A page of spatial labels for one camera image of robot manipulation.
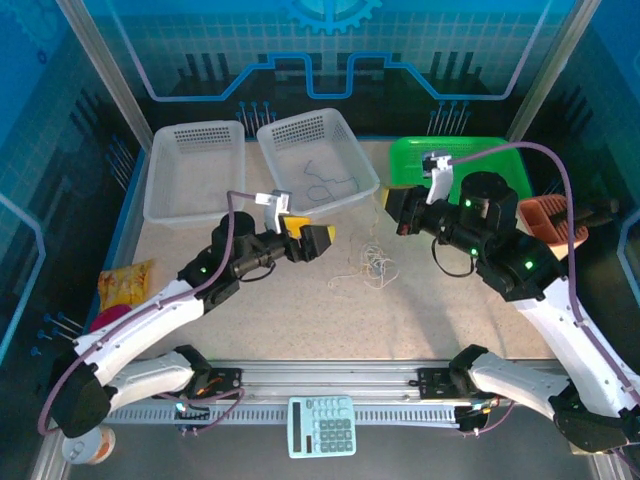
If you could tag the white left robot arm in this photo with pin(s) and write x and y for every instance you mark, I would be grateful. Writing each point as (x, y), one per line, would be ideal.
(145, 320)

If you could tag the aluminium frame post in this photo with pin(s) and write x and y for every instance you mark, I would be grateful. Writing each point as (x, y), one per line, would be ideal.
(102, 60)
(547, 60)

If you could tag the cream knife block salmon top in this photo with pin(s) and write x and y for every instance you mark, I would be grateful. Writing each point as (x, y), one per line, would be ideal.
(537, 220)

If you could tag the white plastic basket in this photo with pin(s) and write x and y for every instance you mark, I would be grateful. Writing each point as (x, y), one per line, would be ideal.
(195, 180)
(300, 150)

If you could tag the small cup with label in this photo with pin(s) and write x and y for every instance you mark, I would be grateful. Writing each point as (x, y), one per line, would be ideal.
(87, 447)

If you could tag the green plastic basket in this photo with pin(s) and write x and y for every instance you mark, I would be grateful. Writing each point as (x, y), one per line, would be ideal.
(480, 155)

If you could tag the yellow snack bag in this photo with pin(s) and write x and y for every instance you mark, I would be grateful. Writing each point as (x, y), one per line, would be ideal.
(125, 282)

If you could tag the aluminium mounting rail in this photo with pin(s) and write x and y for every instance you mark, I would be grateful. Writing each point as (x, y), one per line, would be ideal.
(325, 380)

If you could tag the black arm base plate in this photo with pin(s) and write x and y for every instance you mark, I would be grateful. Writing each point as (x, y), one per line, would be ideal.
(432, 382)
(227, 380)

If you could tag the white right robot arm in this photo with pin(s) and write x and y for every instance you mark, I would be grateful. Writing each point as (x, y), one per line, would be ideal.
(560, 330)

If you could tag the magenta plastic bowl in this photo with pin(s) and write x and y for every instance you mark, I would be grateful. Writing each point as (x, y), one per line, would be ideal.
(112, 315)

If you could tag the light blue calculator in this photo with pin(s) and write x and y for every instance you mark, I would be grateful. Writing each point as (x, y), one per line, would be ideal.
(320, 425)

